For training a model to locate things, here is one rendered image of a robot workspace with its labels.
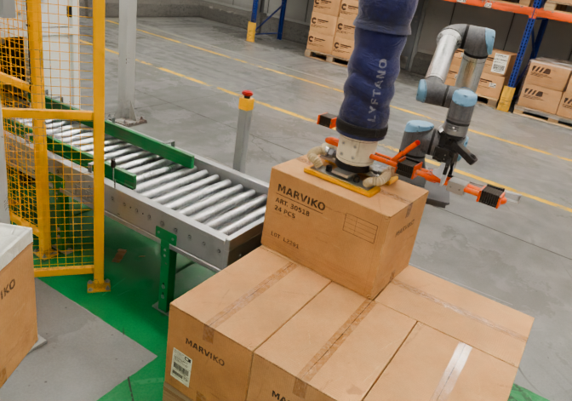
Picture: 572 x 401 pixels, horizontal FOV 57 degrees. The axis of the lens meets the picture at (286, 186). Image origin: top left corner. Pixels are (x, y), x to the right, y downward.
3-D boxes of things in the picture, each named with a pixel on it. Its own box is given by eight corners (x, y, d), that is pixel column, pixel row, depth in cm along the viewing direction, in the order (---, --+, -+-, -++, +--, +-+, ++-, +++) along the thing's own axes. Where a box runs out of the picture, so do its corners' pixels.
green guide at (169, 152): (28, 101, 389) (27, 89, 386) (41, 99, 398) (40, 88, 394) (191, 169, 318) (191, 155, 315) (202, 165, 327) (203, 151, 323)
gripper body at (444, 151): (437, 156, 218) (445, 128, 213) (457, 163, 214) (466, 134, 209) (431, 160, 212) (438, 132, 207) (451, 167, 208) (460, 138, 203)
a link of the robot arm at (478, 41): (431, 146, 303) (467, 19, 257) (462, 154, 299) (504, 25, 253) (427, 160, 292) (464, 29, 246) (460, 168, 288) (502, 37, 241)
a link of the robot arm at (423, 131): (401, 144, 307) (408, 115, 300) (430, 151, 303) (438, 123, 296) (397, 151, 294) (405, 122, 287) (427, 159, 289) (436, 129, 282)
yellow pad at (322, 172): (302, 171, 236) (304, 161, 234) (314, 166, 244) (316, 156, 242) (370, 197, 220) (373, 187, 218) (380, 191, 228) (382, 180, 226)
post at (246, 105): (223, 241, 355) (238, 97, 315) (229, 237, 361) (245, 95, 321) (231, 244, 352) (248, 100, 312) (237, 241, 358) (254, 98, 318)
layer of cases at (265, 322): (163, 381, 218) (169, 302, 202) (290, 281, 298) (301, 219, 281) (443, 569, 165) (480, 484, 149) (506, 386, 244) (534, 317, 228)
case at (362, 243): (260, 243, 252) (271, 166, 236) (306, 218, 283) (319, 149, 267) (369, 300, 223) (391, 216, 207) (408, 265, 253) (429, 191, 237)
